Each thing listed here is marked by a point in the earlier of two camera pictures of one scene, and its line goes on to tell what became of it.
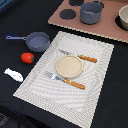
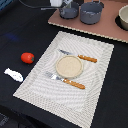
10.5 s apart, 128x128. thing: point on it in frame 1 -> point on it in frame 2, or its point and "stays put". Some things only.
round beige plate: [68, 66] stays put
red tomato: [27, 58] stays put
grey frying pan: [37, 42] -> [71, 11]
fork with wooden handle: [74, 84] stays put
